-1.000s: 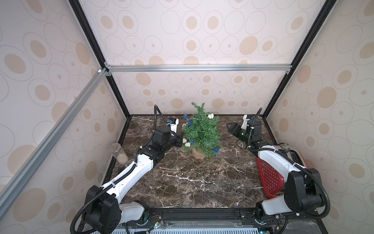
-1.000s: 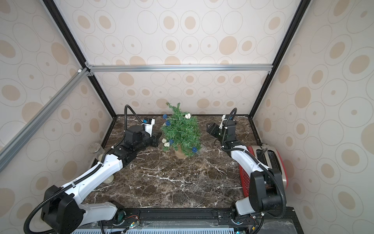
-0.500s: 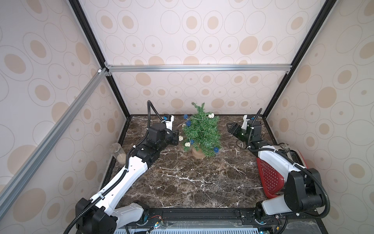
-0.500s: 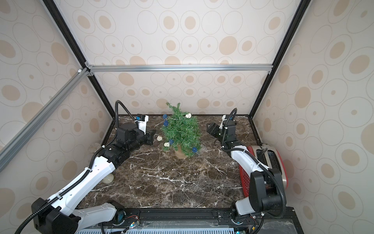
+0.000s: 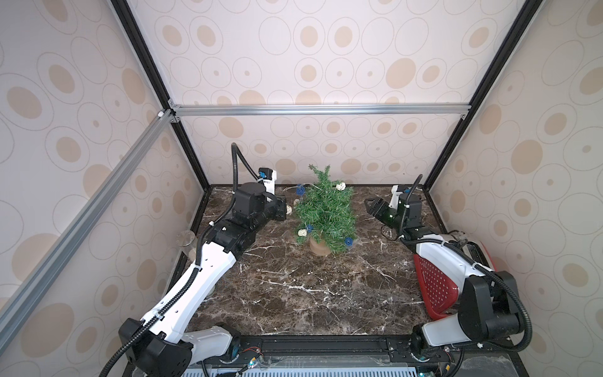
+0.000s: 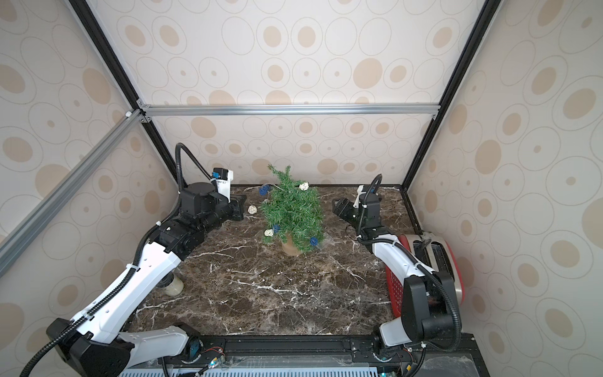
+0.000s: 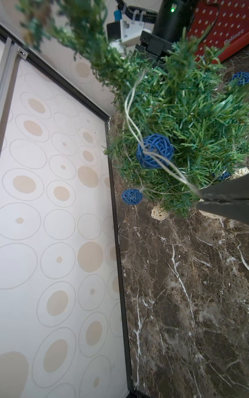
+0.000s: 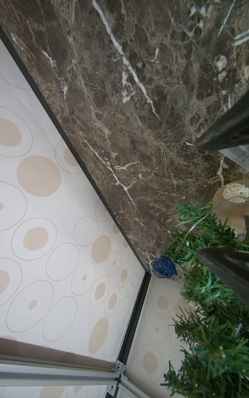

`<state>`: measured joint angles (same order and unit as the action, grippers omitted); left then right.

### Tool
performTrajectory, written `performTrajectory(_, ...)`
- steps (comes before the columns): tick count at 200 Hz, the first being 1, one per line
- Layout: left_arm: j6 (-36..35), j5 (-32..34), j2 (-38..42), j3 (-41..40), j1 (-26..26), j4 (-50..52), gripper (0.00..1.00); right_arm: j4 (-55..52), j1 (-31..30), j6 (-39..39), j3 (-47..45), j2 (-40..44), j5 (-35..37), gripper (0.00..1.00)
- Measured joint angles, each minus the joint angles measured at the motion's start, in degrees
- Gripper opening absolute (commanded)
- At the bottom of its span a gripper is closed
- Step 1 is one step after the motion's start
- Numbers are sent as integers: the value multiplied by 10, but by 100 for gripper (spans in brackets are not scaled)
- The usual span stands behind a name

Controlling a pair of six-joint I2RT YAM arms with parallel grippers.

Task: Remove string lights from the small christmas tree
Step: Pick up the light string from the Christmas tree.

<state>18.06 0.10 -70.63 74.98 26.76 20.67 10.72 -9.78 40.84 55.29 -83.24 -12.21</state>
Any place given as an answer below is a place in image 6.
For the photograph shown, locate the clear plastic battery box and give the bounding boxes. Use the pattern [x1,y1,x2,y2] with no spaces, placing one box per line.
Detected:
[318,232,340,250]

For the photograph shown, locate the blue rattan light ball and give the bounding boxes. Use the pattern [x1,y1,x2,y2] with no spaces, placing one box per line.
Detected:
[259,184,272,196]

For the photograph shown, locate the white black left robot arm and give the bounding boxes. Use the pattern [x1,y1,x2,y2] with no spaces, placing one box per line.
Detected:
[21,143,246,376]

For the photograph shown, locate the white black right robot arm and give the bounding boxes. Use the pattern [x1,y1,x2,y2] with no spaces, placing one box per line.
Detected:
[333,174,462,352]

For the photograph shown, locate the small green christmas tree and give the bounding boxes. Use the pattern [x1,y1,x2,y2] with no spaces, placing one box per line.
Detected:
[259,165,324,253]

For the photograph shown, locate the round wooden tree base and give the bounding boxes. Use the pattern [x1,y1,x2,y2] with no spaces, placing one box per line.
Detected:
[282,234,303,256]

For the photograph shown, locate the glass jar cream contents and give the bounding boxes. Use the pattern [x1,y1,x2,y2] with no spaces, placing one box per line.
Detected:
[163,275,184,297]

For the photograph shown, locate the red steel toaster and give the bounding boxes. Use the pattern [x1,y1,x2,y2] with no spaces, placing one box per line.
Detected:
[385,232,466,319]

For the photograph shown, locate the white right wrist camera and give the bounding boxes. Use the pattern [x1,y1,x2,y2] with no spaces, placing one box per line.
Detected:
[353,185,375,209]

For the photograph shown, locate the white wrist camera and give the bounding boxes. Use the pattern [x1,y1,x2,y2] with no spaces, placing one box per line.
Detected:
[212,167,234,202]
[353,185,375,209]

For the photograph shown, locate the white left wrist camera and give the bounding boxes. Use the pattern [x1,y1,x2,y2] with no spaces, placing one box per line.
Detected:
[212,167,234,202]

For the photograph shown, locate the horizontal aluminium rail back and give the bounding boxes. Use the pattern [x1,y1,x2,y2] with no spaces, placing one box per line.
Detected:
[137,103,441,119]

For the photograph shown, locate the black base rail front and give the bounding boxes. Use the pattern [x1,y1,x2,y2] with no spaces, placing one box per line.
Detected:
[120,334,489,376]

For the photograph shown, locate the aluminium rail left side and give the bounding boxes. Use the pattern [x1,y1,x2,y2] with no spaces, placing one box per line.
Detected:
[1,109,142,275]

